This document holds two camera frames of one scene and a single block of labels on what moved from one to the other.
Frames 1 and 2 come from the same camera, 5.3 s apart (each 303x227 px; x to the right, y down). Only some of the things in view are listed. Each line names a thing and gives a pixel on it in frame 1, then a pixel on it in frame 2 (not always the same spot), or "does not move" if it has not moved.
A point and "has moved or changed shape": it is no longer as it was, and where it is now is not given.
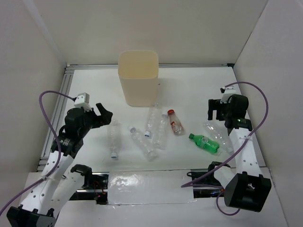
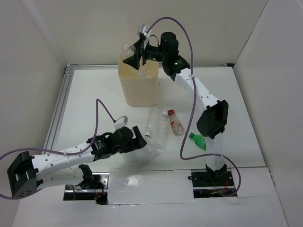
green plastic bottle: [205, 143] does not move
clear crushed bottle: [217, 131] has moved or changed shape
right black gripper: [214, 104] → [134, 61]
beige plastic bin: [138, 70] does not move
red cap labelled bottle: [175, 124] does not move
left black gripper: [105, 117] → [135, 143]
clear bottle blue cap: [154, 117] does not move
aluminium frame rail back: [71, 67] does not move
